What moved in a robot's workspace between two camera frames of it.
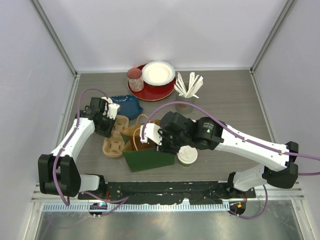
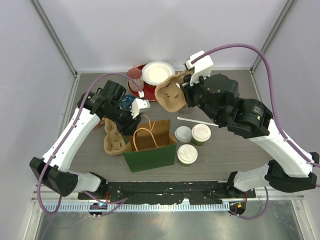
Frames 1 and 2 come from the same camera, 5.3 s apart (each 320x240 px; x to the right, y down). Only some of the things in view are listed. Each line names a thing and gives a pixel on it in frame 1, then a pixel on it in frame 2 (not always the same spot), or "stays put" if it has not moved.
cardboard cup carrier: [113, 147] stays put
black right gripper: [164, 147] -> [188, 89]
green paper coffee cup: [185, 165] stays put
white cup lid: [187, 154] stays put
